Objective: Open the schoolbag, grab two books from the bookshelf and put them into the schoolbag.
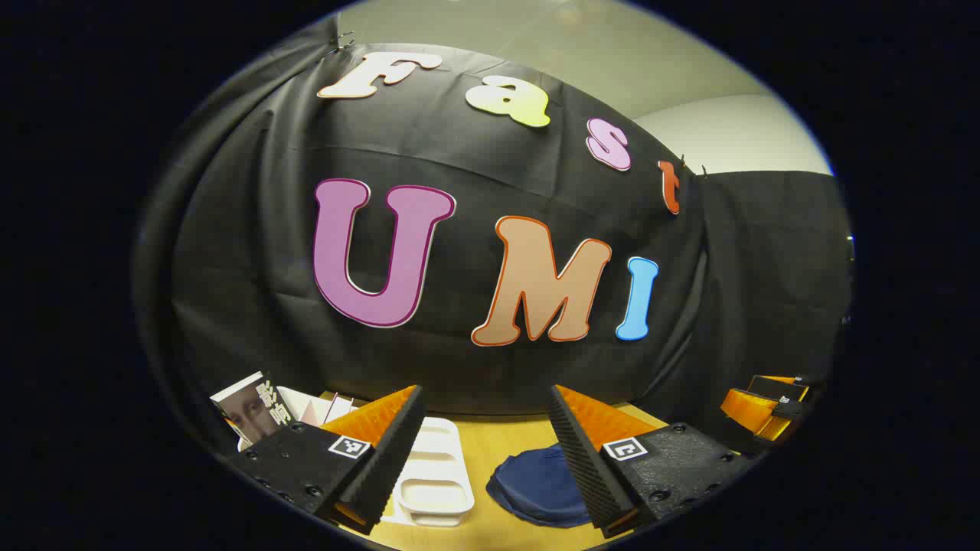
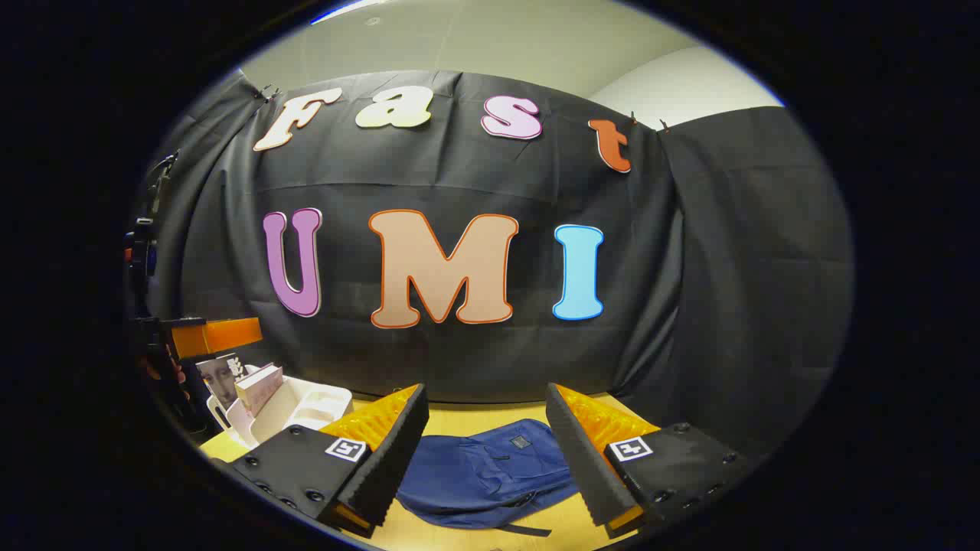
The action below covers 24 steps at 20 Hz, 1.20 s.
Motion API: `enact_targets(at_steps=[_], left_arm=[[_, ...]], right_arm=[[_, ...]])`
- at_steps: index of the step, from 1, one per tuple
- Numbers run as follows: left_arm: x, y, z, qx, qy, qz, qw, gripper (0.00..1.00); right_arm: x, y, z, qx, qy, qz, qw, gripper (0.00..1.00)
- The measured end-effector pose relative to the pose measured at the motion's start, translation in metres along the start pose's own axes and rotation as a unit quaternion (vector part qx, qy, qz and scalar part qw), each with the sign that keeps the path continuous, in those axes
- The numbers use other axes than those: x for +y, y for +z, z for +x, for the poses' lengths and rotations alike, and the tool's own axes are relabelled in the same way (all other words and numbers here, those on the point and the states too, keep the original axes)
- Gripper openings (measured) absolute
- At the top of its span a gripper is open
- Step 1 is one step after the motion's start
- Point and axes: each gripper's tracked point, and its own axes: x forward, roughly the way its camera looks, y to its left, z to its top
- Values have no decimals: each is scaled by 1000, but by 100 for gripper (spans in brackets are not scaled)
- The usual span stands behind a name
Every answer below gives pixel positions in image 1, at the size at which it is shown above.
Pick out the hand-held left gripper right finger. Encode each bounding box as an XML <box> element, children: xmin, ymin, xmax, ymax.
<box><xmin>548</xmin><ymin>385</ymin><xmax>759</xmax><ymax>539</ymax></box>

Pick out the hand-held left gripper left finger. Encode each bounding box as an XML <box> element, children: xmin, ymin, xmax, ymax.
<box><xmin>226</xmin><ymin>385</ymin><xmax>426</xmax><ymax>535</ymax></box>

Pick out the blue schoolbag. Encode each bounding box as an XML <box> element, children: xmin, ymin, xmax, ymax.
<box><xmin>486</xmin><ymin>444</ymin><xmax>594</xmax><ymax>529</ymax></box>

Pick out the white plastic bookshelf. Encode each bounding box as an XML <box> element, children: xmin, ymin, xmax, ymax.
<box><xmin>237</xmin><ymin>386</ymin><xmax>475</xmax><ymax>527</ymax></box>

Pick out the book with face cover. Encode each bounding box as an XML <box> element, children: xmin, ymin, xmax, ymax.
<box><xmin>211</xmin><ymin>372</ymin><xmax>296</xmax><ymax>445</ymax></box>

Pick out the black backdrop cloth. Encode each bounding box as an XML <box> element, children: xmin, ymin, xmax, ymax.
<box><xmin>134</xmin><ymin>19</ymin><xmax>854</xmax><ymax>460</ymax></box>

